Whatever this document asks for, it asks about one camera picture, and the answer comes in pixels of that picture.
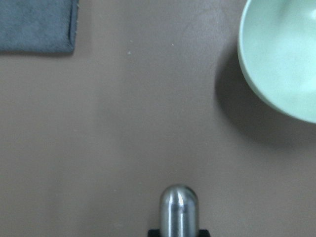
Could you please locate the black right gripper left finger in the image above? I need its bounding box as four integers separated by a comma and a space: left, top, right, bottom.
147, 229, 160, 237

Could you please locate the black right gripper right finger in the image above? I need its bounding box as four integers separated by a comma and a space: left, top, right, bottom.
198, 229, 210, 237

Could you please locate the steel muddler black tip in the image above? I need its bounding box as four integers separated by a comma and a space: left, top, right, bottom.
159, 184, 199, 237

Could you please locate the mint green bowl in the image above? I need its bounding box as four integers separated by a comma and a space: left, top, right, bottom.
237, 0, 316, 123

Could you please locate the grey folded cloth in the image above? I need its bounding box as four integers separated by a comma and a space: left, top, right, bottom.
0, 0, 79, 54

